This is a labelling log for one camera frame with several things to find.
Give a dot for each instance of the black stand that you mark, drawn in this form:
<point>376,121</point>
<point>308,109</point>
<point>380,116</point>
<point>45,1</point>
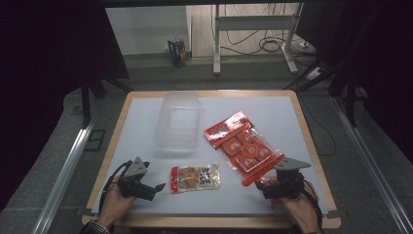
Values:
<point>86,104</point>
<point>350,97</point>

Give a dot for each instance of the dark curtain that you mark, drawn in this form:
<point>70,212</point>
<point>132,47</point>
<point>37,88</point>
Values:
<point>389,65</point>
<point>39,81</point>

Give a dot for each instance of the clear snack packet red edge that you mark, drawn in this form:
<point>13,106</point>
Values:
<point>195,178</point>

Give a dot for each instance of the person's right hand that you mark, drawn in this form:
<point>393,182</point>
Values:
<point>302,211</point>

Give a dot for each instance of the dark floor hatch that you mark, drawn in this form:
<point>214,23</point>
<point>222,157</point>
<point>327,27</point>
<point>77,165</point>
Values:
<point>95,139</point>

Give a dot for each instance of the wooden table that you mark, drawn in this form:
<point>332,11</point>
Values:
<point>211,222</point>

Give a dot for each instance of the aluminium rail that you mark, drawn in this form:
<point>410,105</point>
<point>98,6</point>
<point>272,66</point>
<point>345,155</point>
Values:
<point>65,175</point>
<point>373,169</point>

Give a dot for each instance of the person's left hand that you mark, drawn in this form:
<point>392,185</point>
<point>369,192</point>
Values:
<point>113,201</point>

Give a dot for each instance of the white power strip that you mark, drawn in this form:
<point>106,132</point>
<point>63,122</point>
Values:
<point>307,45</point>

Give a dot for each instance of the clear plastic container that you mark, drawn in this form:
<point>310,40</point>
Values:
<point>178,120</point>

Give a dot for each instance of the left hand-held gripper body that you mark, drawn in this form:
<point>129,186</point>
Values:
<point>135,169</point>

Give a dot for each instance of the blue box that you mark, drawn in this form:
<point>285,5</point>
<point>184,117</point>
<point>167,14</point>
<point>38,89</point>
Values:
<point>177,53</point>

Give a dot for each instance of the white desk frame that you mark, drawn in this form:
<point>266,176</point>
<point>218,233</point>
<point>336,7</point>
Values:
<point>253,22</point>

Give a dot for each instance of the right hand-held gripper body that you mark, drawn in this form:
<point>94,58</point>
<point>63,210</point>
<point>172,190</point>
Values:
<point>287,182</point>

